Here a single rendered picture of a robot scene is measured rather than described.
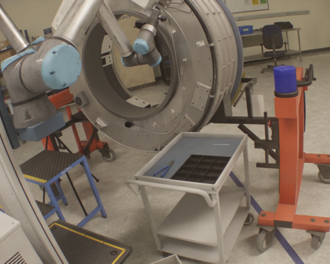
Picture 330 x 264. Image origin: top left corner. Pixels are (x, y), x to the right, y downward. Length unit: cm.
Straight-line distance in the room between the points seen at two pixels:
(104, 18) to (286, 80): 98
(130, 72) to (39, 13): 285
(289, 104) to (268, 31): 490
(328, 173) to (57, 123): 201
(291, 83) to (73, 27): 99
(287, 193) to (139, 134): 119
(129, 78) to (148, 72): 49
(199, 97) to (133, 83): 499
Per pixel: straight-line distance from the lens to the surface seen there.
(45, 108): 111
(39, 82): 98
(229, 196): 184
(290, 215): 173
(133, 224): 227
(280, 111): 142
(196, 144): 172
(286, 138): 157
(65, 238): 184
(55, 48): 95
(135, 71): 671
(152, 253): 197
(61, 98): 296
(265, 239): 178
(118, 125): 231
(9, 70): 110
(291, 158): 162
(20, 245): 119
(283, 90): 139
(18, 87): 109
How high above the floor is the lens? 139
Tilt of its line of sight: 23 degrees down
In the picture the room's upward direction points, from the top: 12 degrees counter-clockwise
